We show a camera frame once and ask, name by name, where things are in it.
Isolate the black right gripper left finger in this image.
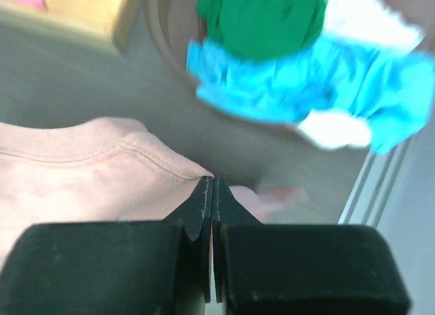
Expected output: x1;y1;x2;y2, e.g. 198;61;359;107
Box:
1;178;213;314

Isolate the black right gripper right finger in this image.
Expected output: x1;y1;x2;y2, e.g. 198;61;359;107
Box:
212;178;411;315

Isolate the dusty pink mario t shirt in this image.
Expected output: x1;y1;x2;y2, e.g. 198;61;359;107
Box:
0;116;307;261

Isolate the light blue t shirt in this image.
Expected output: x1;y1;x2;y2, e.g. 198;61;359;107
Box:
186;37;434;154

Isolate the green t shirt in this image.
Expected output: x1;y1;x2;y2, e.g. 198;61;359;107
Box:
196;0;327;61

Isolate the brown oval laundry basket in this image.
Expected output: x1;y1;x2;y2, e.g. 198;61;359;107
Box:
142;0;435;135

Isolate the wooden clothes rack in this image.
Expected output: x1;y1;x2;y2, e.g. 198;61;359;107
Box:
0;0;140;53

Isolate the white cloth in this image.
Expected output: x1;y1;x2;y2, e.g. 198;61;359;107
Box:
296;0;434;153

